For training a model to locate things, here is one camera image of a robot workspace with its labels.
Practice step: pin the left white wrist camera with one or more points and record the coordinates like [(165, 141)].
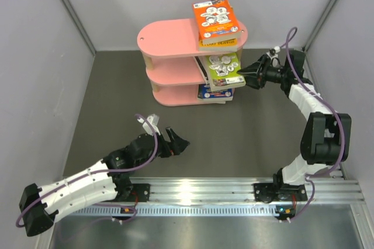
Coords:
[(149, 123)]

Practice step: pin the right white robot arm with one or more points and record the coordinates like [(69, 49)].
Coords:
[(325, 140)]

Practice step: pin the yellow 130-storey treehouse book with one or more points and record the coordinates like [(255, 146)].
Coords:
[(221, 46)]

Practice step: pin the pink three-tier shelf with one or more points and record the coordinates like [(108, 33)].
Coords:
[(168, 48)]

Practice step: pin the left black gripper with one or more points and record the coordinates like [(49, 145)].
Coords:
[(174, 148)]

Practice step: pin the dark tale of two cities book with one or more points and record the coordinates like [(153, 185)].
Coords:
[(203, 68)]

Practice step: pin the dark blue treehouse book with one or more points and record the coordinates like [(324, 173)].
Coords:
[(206, 94)]

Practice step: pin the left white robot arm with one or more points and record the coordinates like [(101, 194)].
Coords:
[(107, 180)]

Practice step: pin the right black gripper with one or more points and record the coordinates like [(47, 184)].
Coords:
[(261, 68)]

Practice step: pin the lime green treehouse book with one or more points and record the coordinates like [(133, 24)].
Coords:
[(222, 71)]

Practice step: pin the purple treehouse book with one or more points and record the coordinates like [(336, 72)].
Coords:
[(213, 102)]

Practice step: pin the aluminium mounting rail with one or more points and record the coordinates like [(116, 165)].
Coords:
[(216, 197)]

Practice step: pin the orange 78-storey treehouse book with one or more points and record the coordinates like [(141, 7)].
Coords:
[(216, 21)]

